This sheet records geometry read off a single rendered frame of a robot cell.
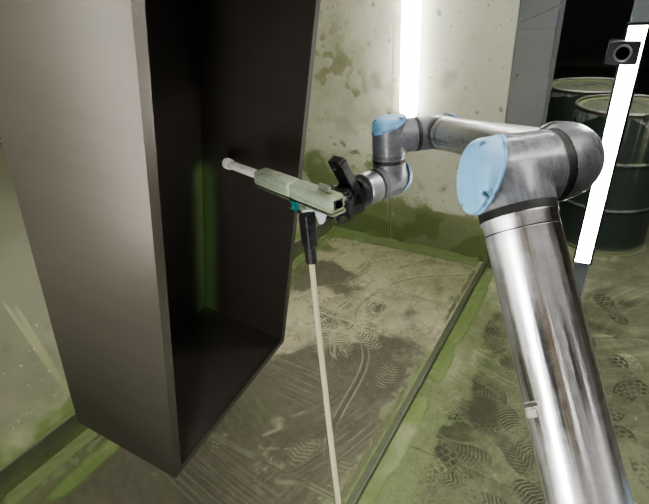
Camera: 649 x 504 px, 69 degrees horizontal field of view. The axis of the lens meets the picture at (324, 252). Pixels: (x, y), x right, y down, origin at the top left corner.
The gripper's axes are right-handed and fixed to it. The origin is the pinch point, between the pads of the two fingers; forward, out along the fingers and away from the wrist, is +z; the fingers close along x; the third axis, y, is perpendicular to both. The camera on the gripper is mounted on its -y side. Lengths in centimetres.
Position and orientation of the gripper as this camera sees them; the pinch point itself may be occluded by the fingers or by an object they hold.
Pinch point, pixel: (302, 204)
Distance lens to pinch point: 113.9
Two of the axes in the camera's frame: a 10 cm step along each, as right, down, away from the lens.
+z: -7.5, 3.4, -5.7
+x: -6.6, -3.3, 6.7
